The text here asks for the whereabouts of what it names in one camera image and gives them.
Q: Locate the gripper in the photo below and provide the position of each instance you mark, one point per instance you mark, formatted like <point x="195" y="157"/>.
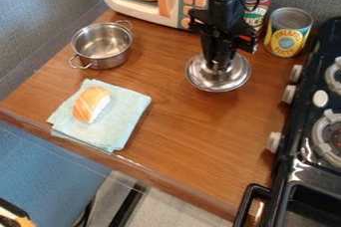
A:
<point x="224" y="17"/>

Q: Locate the silver lid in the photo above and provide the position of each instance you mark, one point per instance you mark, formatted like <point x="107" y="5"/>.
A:
<point x="217" y="80"/>

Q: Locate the silver pot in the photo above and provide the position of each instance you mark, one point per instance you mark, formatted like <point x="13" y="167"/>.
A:
<point x="102" y="46"/>

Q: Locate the red tomato can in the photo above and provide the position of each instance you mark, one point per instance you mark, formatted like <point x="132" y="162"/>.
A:
<point x="260" y="8"/>

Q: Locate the yellow pineapple can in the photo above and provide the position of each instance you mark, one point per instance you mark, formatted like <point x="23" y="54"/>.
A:
<point x="287" y="35"/>

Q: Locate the toy microwave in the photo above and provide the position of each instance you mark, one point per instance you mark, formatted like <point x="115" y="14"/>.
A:
<point x="146" y="0"/>

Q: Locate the light blue cloth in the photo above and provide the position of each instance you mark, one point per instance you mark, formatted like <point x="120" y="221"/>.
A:
<point x="117" y="118"/>

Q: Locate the toy stove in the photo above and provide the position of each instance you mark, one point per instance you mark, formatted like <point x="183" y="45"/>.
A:
<point x="311" y="138"/>

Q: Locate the toy salmon sushi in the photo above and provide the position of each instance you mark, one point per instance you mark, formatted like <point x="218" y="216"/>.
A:
<point x="90" y="104"/>

